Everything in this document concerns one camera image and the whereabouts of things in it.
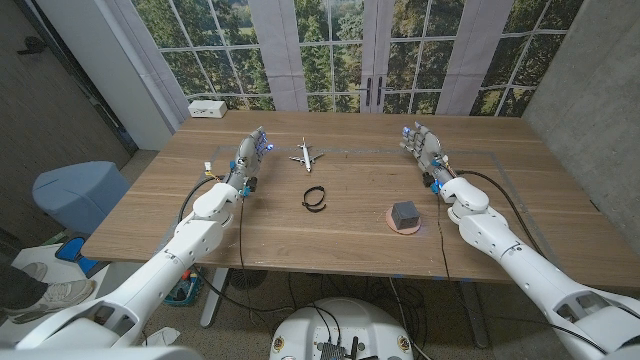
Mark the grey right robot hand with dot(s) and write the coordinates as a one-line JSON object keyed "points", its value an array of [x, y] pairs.
{"points": [[425, 150]]}

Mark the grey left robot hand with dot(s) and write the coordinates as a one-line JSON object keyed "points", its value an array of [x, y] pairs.
{"points": [[247, 157]]}

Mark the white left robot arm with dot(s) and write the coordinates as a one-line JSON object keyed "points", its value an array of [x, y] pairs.
{"points": [[190, 245]]}

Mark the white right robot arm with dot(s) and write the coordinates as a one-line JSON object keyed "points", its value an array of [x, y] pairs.
{"points": [[500, 240]]}

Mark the white toy airplane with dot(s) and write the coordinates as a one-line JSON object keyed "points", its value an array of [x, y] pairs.
{"points": [[306, 157]]}

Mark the white rectangular box device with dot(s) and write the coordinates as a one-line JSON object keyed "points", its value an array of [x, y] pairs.
{"points": [[207, 109]]}

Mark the dark grey cube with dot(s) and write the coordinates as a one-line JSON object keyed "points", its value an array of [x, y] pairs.
{"points": [[405, 214]]}

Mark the pink round coaster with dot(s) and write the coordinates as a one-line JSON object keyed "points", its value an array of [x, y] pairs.
{"points": [[400, 231]]}

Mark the black round floor fan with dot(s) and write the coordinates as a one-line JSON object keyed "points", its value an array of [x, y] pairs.
{"points": [[247, 279]]}

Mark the printed window forest backdrop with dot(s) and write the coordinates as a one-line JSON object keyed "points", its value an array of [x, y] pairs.
{"points": [[320, 50]]}

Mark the white table leg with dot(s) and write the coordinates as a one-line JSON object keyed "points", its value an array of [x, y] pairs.
{"points": [[214, 300]]}

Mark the blue bin with toys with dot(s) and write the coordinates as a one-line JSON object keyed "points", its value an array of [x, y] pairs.
{"points": [[182, 295]]}

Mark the grey table leg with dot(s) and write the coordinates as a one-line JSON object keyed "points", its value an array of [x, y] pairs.
{"points": [[472, 310]]}

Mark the blue-grey upholstered stool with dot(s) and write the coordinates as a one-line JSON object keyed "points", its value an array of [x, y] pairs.
{"points": [[80, 192]]}

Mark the white robot torso base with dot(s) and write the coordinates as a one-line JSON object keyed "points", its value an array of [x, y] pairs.
{"points": [[345, 320]]}

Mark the crumpled white paper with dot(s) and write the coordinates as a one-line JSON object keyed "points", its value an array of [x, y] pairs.
{"points": [[162, 337]]}

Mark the grey sneaker with white sole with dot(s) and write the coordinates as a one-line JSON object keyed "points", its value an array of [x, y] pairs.
{"points": [[55, 297]]}

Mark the person's dark trouser leg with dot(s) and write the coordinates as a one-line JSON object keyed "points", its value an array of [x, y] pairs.
{"points": [[17, 287]]}

